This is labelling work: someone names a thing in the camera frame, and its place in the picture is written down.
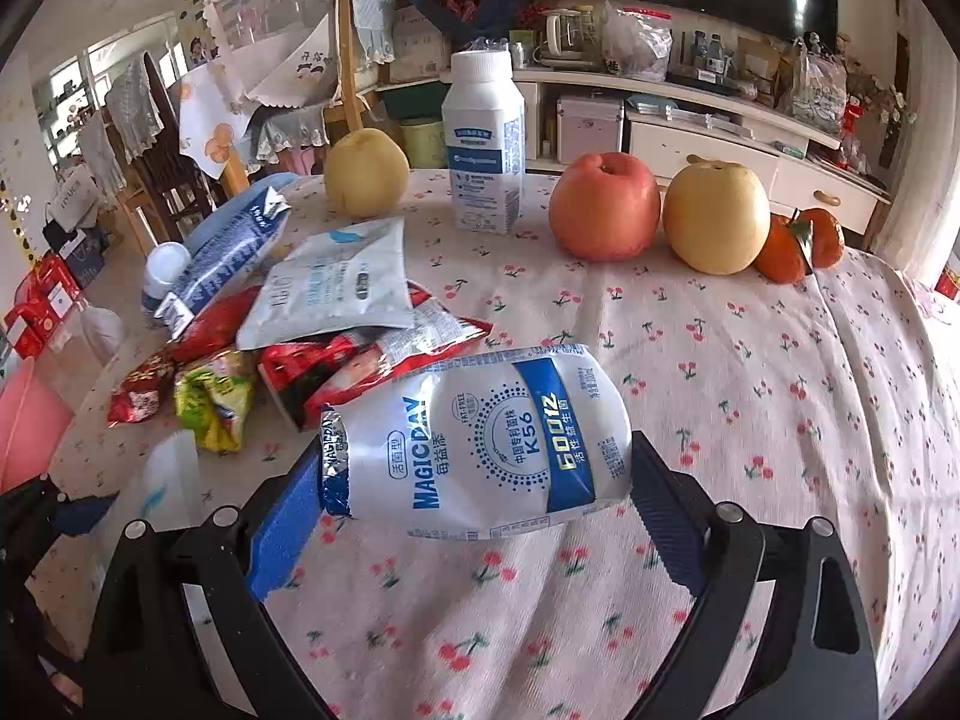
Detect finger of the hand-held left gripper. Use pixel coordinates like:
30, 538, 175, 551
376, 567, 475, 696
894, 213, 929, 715
0, 474, 121, 541

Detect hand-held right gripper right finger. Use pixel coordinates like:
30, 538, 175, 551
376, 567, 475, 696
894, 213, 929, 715
630, 431, 882, 720

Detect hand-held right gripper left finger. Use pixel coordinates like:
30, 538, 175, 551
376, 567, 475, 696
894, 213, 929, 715
82, 431, 361, 720

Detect pink plastic bucket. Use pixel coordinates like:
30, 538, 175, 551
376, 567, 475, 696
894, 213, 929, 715
0, 356, 76, 496

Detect white translucent packet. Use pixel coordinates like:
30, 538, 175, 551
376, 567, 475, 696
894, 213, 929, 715
112, 427, 205, 533

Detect white blue drink pouch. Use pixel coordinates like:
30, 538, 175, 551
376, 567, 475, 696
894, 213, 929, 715
319, 345, 635, 541

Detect cherry print tablecloth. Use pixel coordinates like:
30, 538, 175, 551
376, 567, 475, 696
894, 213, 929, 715
26, 165, 960, 720

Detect yellow green snack wrapper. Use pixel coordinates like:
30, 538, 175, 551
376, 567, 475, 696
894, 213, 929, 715
174, 349, 260, 455

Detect red white snack wrapper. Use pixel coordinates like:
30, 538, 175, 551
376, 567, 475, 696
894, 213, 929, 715
259, 281, 496, 432

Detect stack of red gift boxes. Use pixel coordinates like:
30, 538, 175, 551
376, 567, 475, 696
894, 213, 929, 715
4, 255, 83, 361

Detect silver white flat packet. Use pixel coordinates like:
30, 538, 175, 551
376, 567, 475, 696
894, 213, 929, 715
236, 216, 415, 352

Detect small white bottle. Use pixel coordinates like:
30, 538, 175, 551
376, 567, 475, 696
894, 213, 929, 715
142, 242, 192, 320

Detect blue white milk pouch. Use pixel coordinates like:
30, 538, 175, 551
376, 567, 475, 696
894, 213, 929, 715
154, 191, 293, 338

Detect orange tangerine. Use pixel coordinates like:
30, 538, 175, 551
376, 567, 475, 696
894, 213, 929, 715
795, 208, 846, 271
754, 216, 811, 286

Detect yellow pear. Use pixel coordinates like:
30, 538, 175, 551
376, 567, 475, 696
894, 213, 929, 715
663, 160, 772, 275
324, 129, 411, 217

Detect red apple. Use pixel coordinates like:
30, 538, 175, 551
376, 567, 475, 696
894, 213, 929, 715
548, 152, 662, 263

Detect white tote bag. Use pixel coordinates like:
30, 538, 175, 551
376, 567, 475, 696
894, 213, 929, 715
45, 165, 102, 233

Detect dark chair with lace cover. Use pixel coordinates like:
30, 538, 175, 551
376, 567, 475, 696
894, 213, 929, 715
105, 52, 203, 241

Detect white television cabinet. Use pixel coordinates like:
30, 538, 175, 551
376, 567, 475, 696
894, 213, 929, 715
375, 64, 893, 248

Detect grey lace table cover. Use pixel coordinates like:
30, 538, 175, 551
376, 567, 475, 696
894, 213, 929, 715
251, 103, 329, 164

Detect white blue label milk bottle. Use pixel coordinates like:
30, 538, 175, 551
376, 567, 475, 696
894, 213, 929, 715
441, 50, 528, 236

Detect pink storage box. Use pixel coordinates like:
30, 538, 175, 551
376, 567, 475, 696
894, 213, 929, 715
556, 95, 625, 164

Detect green waste bin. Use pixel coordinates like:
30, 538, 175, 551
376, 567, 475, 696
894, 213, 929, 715
397, 116, 451, 170

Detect orange print tablecloth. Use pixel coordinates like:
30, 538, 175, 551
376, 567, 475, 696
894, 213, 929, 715
178, 64, 260, 181

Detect clear plastic bag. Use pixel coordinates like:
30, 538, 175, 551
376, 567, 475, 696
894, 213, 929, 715
604, 4, 674, 83

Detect glass kettle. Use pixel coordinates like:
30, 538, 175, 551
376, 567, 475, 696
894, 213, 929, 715
544, 9, 595, 65

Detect white mesh food cover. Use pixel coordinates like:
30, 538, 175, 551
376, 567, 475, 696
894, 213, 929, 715
202, 0, 338, 110

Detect wooden chair with blue cover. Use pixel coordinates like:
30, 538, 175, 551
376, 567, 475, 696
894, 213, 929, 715
334, 0, 400, 137

